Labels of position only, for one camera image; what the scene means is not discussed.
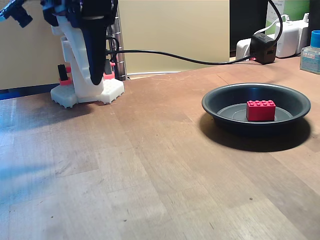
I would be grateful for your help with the red lego block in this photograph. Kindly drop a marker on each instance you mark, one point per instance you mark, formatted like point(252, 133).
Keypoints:
point(260, 113)

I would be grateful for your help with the red and black table clamp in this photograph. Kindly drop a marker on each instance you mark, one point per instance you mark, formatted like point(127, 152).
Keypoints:
point(65, 81)
point(109, 75)

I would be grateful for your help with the chrome metal pole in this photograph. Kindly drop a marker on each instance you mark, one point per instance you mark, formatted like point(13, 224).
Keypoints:
point(121, 67)

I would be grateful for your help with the white power strip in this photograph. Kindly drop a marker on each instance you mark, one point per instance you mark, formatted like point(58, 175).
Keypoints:
point(243, 48)

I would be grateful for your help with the black monitor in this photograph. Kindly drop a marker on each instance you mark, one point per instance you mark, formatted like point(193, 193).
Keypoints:
point(246, 20)

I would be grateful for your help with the black cube power adapter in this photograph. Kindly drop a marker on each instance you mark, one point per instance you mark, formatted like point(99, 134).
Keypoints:
point(262, 48)

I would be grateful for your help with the white power adapter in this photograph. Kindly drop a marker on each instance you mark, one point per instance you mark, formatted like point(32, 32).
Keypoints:
point(290, 42)

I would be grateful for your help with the green and white box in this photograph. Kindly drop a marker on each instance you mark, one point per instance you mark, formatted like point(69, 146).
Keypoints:
point(295, 7)

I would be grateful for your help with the dark round metal pan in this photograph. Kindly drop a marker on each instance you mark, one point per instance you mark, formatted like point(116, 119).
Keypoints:
point(295, 105)

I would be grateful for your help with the clear bottle, blue cap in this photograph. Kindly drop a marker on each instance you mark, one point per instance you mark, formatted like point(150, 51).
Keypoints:
point(310, 58)

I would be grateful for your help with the black camera on mount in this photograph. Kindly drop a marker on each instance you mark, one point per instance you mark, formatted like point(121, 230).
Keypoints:
point(17, 12)

